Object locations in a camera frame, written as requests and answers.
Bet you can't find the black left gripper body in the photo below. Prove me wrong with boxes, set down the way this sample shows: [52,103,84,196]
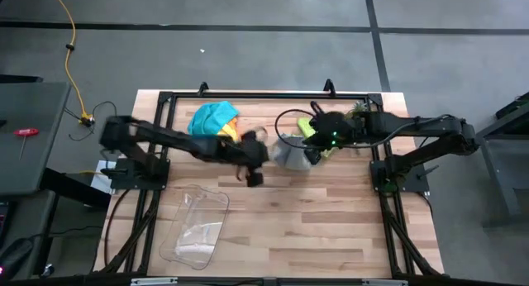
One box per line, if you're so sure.
[229,131,269,171]

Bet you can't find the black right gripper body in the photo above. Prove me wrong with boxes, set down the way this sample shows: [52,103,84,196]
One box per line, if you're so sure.
[304,110,367,150]

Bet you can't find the grey microfiber towel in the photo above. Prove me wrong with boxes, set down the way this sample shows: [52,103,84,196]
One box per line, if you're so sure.
[273,133,315,172]

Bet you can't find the green microfiber towel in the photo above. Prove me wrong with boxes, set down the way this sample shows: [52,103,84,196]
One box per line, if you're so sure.
[296,116,334,159]

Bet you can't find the yellow microfiber towel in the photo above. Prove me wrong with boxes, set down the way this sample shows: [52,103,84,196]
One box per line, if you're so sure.
[215,123,240,141]

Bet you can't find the blue microfiber towel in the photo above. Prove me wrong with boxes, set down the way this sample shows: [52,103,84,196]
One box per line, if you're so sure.
[187,100,241,138]

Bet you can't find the potted succulent plant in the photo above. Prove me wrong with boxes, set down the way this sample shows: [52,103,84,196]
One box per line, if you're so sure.
[349,100,371,118]

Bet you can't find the clear plastic bin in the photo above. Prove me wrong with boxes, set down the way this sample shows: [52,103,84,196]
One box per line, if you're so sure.
[159,184,231,272]

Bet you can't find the white paper sheet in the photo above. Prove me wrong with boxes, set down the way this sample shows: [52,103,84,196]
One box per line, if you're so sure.
[89,160,117,195]

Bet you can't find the black desk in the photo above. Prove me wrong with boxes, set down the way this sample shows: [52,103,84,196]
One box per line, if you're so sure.
[0,165,112,281]

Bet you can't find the grey metal side cart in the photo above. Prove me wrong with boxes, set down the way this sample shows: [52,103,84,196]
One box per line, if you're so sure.
[455,90,529,229]

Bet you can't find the grey side table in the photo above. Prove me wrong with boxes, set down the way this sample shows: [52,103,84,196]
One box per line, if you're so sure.
[0,81,72,197]

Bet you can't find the black rounded device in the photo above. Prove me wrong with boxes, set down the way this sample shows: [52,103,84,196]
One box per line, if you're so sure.
[0,237,35,279]

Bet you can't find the black aluminium table frame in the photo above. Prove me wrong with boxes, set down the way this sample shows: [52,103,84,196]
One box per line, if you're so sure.
[93,78,446,281]

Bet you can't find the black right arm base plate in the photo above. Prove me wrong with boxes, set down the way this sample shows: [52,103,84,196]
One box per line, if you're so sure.
[369,159,440,195]

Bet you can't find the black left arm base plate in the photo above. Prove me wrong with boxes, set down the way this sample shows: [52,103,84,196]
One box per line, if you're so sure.
[100,157,171,191]

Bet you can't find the silver metal bracket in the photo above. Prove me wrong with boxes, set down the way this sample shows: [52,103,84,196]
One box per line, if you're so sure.
[130,277,179,286]
[360,279,409,286]

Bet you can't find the yellow extension cable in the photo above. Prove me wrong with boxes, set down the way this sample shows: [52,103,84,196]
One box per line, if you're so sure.
[48,0,90,117]

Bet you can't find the red-handled hex key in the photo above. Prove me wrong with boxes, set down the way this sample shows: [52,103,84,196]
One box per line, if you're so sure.
[12,127,41,161]

